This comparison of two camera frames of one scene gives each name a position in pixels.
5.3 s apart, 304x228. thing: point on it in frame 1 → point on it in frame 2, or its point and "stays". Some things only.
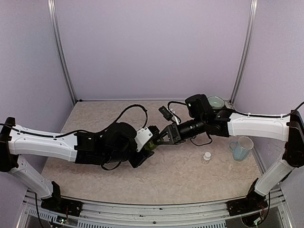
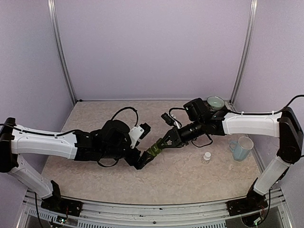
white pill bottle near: [206, 157] stays
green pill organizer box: [150, 145] → [154, 149]
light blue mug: [241, 149] stays
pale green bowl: [215, 102] stays
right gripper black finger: [164, 143] → [176, 145]
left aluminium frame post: [59, 45] stays
